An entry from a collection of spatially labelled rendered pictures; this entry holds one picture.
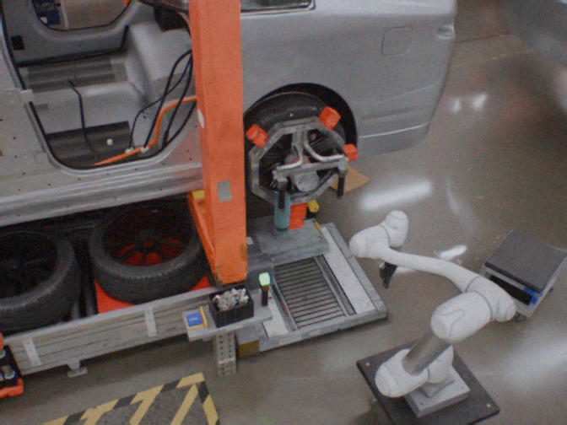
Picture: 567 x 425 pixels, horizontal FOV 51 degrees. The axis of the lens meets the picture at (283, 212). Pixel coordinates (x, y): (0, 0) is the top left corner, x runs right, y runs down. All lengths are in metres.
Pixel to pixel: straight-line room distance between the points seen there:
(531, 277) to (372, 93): 1.39
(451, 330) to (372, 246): 0.54
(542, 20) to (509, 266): 2.12
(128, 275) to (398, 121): 1.75
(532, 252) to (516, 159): 1.55
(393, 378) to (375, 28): 1.72
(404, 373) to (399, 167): 2.51
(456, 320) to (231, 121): 1.18
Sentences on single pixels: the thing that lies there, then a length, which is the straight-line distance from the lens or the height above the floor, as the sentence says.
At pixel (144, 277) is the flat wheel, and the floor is 0.50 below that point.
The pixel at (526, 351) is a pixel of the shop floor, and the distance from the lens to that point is 3.79.
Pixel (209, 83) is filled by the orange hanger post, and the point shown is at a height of 1.67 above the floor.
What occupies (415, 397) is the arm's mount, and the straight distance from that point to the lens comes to 2.96.
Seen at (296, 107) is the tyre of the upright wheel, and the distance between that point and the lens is 3.22.
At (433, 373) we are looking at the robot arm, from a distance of 2.84.
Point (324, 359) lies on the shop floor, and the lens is 3.46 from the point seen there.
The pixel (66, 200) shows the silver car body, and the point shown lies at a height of 0.85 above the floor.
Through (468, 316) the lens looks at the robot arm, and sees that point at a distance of 2.24.
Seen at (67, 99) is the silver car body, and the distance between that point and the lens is 3.92.
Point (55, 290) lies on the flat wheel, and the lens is 3.30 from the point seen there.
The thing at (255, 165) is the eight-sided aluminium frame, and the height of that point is 0.91.
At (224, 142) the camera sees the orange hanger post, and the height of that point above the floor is 1.39.
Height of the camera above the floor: 2.79
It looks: 40 degrees down
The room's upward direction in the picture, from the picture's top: 2 degrees clockwise
